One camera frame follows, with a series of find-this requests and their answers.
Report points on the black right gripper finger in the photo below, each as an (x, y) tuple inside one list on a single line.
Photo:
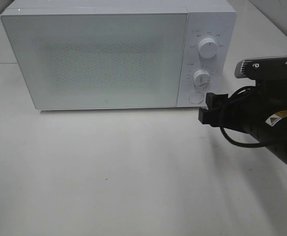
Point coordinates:
[(213, 117), (215, 100)]

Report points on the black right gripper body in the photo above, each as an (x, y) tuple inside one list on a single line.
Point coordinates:
[(260, 111)]

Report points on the white round door button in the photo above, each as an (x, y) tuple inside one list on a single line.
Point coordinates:
[(196, 98)]

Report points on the white microwave door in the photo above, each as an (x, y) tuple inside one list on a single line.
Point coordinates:
[(99, 61)]

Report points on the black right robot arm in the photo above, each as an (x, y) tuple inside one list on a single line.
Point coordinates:
[(245, 140)]

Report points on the white lower timer knob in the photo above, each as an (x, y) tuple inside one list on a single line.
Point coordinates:
[(201, 78)]

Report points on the white microwave oven body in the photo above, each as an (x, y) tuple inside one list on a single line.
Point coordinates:
[(204, 17)]

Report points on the white upper power knob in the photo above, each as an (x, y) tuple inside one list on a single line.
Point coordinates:
[(208, 46)]

